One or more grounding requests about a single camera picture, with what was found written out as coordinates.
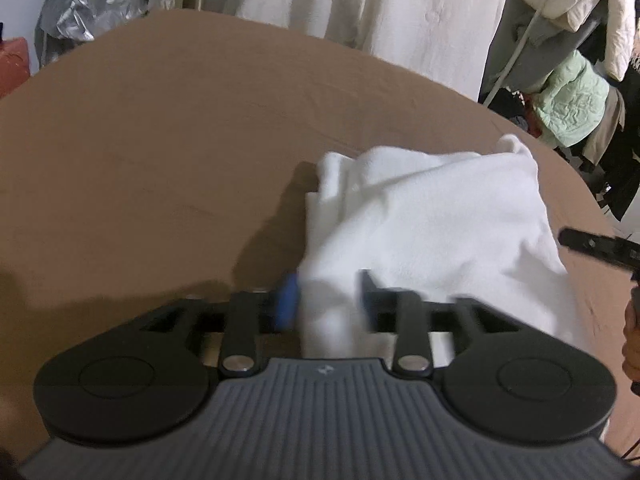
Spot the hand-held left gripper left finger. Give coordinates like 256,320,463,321
139,275,301,379

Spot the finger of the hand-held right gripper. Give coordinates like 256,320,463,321
558,227,640,274

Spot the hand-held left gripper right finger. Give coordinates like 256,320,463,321
355,269,522,379

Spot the white fleece jacket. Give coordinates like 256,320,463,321
299,133,602,362

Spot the white clothes rack pole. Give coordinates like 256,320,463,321
481,9,545,107

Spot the person's right hand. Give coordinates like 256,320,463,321
622,287,640,381

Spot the beige hanging garment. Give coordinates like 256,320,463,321
581,84,627,167

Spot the green quilted jacket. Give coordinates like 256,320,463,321
529,49,612,149

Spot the grey hanging garment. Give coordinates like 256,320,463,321
481,0,607,97

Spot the cream hanging coat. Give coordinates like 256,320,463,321
234,0,512,102

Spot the crumpled silver foil cover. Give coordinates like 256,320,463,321
34,0,157,67

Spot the white tent with brown trim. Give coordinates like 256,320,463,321
0,0,62,47

